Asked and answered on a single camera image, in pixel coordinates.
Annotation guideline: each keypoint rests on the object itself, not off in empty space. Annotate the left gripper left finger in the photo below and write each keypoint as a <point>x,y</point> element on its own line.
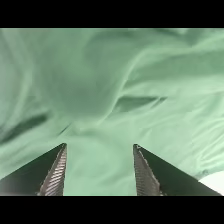
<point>40,176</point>

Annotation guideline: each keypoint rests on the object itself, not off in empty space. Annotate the green garment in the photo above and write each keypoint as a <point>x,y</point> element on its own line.
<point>110,83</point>

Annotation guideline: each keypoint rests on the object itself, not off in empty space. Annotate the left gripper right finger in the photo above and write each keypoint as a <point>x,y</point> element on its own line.
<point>160,176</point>

